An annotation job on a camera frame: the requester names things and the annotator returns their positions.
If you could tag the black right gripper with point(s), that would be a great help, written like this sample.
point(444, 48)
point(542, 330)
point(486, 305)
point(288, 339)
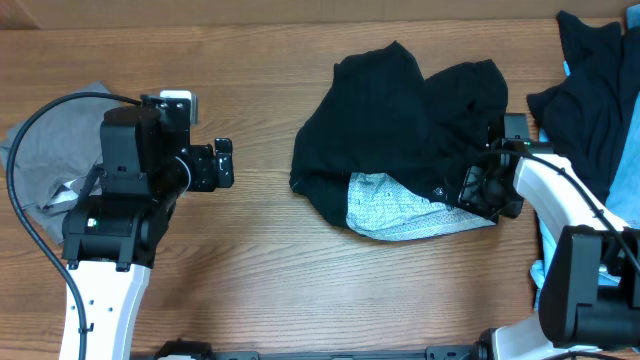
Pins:
point(473, 185)

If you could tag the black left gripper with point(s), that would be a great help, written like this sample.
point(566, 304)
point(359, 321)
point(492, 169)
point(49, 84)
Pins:
point(207, 178)

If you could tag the black shorts patterned lining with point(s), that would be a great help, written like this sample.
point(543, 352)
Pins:
point(385, 153)

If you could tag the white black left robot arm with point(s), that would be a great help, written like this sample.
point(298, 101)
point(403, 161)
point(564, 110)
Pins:
point(123, 211)

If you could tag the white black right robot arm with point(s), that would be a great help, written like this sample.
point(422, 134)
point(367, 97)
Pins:
point(589, 303)

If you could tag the dark navy garment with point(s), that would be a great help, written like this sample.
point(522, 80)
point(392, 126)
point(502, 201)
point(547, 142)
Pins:
point(587, 117)

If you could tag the light blue garment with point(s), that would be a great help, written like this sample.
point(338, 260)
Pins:
point(623, 200)

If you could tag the grey folded garment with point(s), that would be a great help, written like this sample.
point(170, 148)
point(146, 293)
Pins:
point(54, 158)

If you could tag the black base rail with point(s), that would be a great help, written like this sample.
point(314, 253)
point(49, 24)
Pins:
point(192, 350)

